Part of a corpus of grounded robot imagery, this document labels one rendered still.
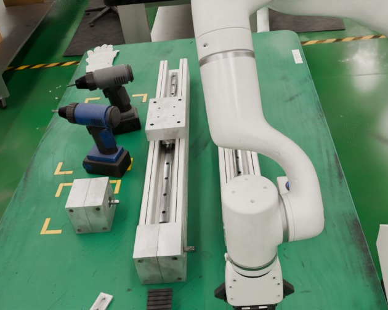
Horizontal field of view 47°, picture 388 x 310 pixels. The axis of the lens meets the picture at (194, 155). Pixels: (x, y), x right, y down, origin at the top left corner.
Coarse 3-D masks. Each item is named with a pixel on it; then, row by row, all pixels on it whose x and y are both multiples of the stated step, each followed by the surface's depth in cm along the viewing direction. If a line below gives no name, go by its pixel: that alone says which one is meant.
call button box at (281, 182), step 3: (279, 177) 111; (282, 177) 111; (285, 177) 110; (279, 180) 110; (282, 180) 110; (285, 180) 110; (279, 183) 109; (282, 183) 109; (285, 183) 109; (279, 186) 108; (282, 186) 108; (285, 186) 108; (279, 189) 108; (282, 189) 107; (285, 189) 107; (288, 189) 107; (279, 192) 108; (282, 192) 107; (285, 192) 107
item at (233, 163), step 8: (224, 152) 117; (232, 152) 123; (240, 152) 121; (248, 152) 116; (224, 160) 114; (232, 160) 120; (240, 160) 118; (248, 160) 113; (256, 160) 113; (224, 168) 112; (232, 168) 118; (240, 168) 116; (248, 168) 111; (256, 168) 111; (224, 176) 110; (232, 176) 115; (224, 184) 107; (224, 232) 100
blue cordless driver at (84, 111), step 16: (64, 112) 119; (80, 112) 117; (96, 112) 115; (112, 112) 115; (96, 128) 119; (96, 144) 124; (112, 144) 122; (96, 160) 126; (112, 160) 123; (128, 160) 129; (112, 176) 127
